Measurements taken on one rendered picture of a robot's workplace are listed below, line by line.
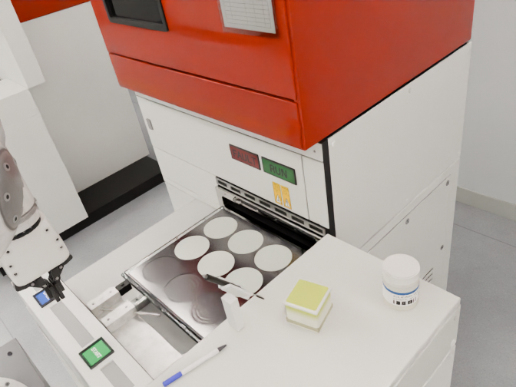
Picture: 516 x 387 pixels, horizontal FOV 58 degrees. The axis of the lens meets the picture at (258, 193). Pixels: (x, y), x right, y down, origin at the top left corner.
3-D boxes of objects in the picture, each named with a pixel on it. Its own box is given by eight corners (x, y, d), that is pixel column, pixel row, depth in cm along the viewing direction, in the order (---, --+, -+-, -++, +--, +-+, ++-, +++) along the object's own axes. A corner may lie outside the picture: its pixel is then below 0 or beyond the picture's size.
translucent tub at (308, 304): (302, 298, 101) (298, 276, 97) (334, 309, 97) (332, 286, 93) (286, 324, 96) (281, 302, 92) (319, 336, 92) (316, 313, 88)
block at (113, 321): (131, 307, 118) (127, 299, 117) (138, 313, 116) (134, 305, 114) (104, 327, 114) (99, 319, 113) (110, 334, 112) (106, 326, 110)
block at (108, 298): (116, 292, 123) (112, 285, 122) (122, 299, 121) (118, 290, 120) (89, 311, 119) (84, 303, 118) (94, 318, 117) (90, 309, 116)
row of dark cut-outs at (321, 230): (218, 183, 147) (216, 176, 146) (326, 236, 118) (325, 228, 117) (216, 183, 147) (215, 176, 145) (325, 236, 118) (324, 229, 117)
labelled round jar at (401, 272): (395, 280, 100) (395, 248, 95) (425, 296, 96) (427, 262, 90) (375, 300, 97) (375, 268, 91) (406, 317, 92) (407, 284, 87)
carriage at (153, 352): (117, 299, 126) (114, 291, 124) (200, 377, 102) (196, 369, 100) (91, 317, 122) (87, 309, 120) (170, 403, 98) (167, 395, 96)
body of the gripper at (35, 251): (34, 197, 82) (60, 245, 88) (-25, 228, 77) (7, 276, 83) (51, 212, 77) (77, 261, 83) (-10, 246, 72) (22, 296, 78)
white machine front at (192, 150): (169, 177, 179) (137, 79, 156) (339, 268, 126) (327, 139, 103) (162, 181, 178) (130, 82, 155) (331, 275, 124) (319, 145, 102)
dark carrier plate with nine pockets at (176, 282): (223, 210, 144) (223, 208, 144) (307, 255, 121) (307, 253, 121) (128, 274, 127) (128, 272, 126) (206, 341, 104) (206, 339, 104)
